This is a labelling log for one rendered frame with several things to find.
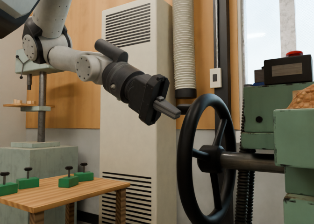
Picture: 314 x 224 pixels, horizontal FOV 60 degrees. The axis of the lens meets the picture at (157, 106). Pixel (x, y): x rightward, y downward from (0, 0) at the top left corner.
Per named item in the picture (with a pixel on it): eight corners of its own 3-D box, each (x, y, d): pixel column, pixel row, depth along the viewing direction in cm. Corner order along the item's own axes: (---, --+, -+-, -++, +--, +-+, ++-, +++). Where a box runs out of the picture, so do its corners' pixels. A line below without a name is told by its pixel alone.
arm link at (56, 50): (63, 78, 75) (29, 67, 86) (93, 71, 82) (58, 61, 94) (58, 39, 71) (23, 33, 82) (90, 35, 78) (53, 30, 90)
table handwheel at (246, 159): (181, 259, 52) (228, 186, 76) (299, 294, 41) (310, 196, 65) (157, 112, 47) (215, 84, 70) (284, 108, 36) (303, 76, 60)
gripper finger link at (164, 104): (173, 117, 57) (152, 103, 60) (182, 114, 60) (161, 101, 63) (175, 111, 57) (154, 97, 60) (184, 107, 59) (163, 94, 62)
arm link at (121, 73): (136, 131, 61) (103, 106, 67) (163, 120, 68) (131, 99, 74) (148, 80, 55) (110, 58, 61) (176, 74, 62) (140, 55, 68)
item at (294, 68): (262, 93, 64) (261, 69, 64) (317, 89, 58) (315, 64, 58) (247, 86, 53) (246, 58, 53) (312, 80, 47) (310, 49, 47)
